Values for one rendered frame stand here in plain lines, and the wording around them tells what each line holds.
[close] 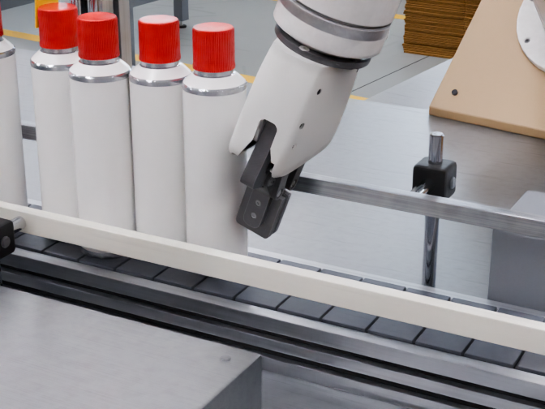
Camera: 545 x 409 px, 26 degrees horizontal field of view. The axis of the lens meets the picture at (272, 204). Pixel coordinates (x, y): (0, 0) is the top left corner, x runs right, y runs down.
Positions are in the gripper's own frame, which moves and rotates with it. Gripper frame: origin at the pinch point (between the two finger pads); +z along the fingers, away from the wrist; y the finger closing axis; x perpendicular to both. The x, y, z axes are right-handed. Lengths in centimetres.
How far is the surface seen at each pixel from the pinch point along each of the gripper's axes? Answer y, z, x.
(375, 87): -333, 133, -91
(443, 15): -387, 114, -91
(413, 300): 4.4, -2.3, 14.9
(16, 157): -0.2, 8.7, -23.7
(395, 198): -3.4, -4.8, 8.9
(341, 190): -3.4, -3.0, 4.6
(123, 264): 3.2, 9.9, -8.8
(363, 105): -63, 17, -14
